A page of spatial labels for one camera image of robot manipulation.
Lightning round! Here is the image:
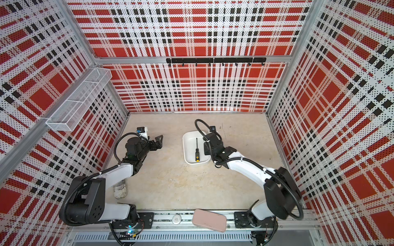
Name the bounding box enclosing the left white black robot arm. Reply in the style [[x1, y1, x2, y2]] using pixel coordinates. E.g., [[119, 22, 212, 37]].
[[59, 132, 163, 227]]

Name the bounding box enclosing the pink rectangular pad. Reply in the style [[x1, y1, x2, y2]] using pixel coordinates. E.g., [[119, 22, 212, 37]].
[[192, 209, 227, 233]]

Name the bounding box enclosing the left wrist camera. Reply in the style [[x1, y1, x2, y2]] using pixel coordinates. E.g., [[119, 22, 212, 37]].
[[136, 127, 149, 139]]

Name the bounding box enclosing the white rectangular plastic bin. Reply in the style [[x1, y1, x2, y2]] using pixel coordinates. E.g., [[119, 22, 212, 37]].
[[182, 131, 211, 165]]

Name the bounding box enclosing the white round button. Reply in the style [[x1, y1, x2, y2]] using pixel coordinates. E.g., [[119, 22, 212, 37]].
[[171, 214, 182, 225]]

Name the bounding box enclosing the white wire mesh shelf basket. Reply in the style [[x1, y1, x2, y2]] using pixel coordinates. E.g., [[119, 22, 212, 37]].
[[46, 68, 112, 132]]

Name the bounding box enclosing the black wall hook rail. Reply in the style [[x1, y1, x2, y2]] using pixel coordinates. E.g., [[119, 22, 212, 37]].
[[166, 57, 267, 66]]

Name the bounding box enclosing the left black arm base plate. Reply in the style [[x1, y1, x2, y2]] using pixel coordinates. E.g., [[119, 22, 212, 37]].
[[112, 212, 155, 230]]

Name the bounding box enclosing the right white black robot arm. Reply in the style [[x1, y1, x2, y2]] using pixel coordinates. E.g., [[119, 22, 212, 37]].
[[195, 119, 304, 228]]

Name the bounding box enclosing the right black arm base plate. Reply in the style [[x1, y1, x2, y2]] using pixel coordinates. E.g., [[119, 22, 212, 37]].
[[234, 212, 277, 229]]

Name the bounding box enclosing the black yellow handled screwdriver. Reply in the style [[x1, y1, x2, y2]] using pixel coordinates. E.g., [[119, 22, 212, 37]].
[[195, 138, 200, 163]]

